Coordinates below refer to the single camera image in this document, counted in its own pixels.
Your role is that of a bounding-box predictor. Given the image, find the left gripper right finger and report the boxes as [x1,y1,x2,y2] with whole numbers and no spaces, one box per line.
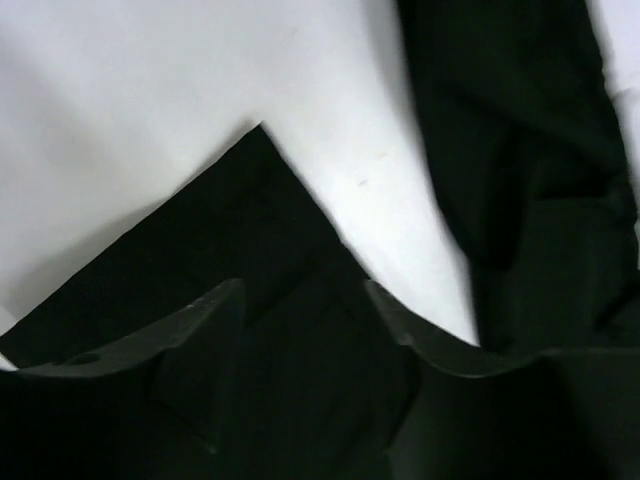
[366,281,639,479]

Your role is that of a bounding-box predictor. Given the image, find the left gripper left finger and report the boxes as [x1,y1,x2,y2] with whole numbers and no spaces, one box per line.
[1,279,244,479]

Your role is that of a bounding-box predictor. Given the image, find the black trousers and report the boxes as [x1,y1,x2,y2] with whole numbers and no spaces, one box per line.
[1,1,639,479]

